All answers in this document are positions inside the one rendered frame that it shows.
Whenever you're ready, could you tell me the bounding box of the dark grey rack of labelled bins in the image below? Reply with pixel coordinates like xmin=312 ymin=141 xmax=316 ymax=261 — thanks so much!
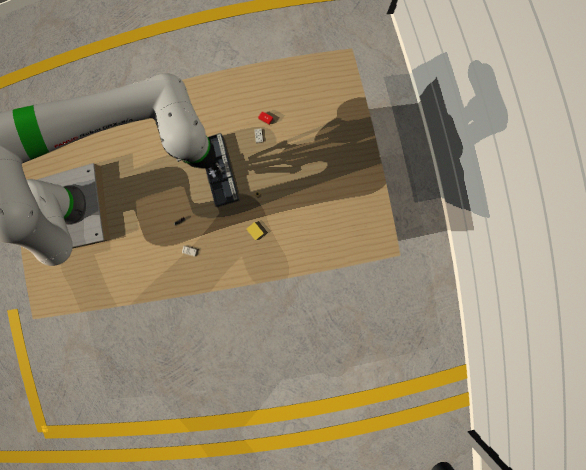
xmin=206 ymin=133 xmax=240 ymax=207

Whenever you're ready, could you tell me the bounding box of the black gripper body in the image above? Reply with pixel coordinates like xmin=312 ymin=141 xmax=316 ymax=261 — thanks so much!
xmin=201 ymin=152 xmax=216 ymax=171

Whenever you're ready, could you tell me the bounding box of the red nine-volt battery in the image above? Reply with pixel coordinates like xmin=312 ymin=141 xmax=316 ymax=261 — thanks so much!
xmin=258 ymin=111 xmax=273 ymax=124

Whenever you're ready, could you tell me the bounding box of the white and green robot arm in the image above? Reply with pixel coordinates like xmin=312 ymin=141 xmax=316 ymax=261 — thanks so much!
xmin=0 ymin=73 xmax=214 ymax=266

